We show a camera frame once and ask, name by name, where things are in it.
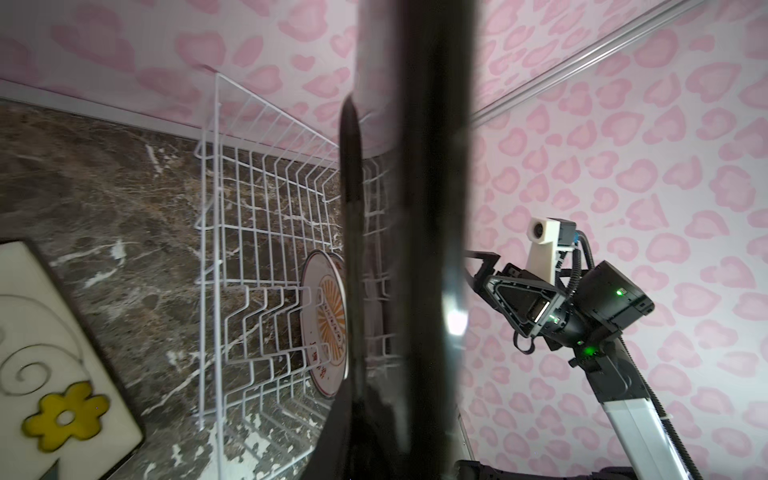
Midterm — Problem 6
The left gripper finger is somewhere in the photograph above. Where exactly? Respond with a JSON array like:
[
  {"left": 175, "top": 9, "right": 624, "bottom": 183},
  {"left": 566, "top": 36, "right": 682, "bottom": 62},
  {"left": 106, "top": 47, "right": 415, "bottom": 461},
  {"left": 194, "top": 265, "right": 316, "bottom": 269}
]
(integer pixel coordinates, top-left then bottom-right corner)
[{"left": 302, "top": 98, "right": 368, "bottom": 479}]

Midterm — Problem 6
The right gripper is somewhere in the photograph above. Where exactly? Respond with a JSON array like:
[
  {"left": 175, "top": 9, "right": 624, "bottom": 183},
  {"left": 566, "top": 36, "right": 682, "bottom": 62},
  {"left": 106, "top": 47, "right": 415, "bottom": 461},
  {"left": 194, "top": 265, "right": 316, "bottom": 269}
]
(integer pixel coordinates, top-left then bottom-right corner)
[{"left": 466, "top": 251, "right": 655, "bottom": 351}]

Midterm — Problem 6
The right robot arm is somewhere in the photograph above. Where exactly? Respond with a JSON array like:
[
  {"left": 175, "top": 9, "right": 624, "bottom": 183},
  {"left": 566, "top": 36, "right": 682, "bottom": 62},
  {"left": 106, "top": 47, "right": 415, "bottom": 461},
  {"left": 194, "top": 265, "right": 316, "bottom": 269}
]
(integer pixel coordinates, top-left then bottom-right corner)
[{"left": 466, "top": 250, "right": 701, "bottom": 479}]

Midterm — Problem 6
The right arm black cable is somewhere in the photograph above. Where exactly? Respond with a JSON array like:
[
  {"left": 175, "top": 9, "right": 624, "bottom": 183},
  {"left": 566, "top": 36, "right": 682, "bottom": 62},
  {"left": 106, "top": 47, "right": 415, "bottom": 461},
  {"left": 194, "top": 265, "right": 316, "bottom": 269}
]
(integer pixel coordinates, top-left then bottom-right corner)
[{"left": 563, "top": 230, "right": 703, "bottom": 480}]

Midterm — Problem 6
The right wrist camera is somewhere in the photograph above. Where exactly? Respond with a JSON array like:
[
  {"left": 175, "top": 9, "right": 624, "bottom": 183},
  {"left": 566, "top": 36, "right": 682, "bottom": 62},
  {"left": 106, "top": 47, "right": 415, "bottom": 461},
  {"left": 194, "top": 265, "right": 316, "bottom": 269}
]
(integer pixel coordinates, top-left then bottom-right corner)
[{"left": 525, "top": 217, "right": 577, "bottom": 285}]

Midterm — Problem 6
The white wire dish rack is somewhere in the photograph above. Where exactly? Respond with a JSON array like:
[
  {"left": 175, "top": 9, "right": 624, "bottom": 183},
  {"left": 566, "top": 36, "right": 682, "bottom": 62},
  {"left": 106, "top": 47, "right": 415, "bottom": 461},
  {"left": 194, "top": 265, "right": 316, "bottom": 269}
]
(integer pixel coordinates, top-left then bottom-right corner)
[{"left": 194, "top": 73, "right": 403, "bottom": 480}]

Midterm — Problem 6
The aluminium corner post right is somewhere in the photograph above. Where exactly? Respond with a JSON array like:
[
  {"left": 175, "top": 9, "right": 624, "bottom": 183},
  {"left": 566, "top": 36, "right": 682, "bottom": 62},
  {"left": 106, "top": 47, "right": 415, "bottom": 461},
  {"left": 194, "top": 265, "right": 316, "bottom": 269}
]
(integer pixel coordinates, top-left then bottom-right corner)
[{"left": 471, "top": 0, "right": 707, "bottom": 128}]

